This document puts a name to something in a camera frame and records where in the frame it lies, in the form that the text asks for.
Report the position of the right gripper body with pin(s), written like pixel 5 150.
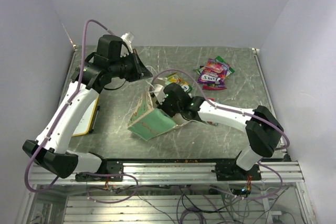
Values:
pixel 169 108

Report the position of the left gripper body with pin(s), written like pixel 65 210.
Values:
pixel 129 69

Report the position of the green printed paper bag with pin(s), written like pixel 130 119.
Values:
pixel 147 121

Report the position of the purple candy packet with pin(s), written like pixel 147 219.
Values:
pixel 212 85

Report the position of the teal mint snack packet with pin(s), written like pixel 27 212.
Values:
pixel 210 122

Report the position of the purple white snack packet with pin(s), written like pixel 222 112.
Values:
pixel 214 72

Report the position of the green yellow candy packet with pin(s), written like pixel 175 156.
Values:
pixel 219 59

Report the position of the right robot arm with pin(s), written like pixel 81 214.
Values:
pixel 261 127

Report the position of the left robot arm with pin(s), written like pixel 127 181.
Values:
pixel 114 58

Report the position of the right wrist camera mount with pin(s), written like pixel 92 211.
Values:
pixel 159 93

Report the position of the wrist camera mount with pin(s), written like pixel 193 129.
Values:
pixel 126 48
pixel 159 93

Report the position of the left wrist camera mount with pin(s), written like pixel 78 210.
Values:
pixel 126 48

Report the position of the aluminium frame rail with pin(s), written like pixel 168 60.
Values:
pixel 176 174

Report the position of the small whiteboard yellow frame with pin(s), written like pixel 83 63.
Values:
pixel 87 122

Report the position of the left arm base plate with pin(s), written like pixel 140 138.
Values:
pixel 109 170

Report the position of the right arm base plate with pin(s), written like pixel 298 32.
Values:
pixel 227 170

